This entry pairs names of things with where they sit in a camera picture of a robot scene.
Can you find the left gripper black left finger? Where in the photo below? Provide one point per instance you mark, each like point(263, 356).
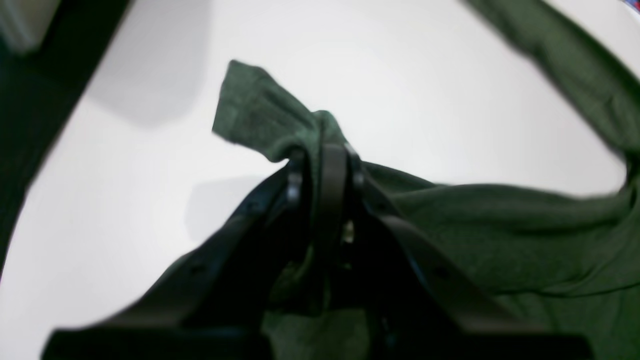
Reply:
point(210, 306)

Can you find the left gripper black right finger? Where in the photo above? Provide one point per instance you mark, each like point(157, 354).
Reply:
point(419, 305)

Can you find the green long-sleeve T-shirt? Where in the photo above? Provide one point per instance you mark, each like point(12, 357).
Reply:
point(569, 263)

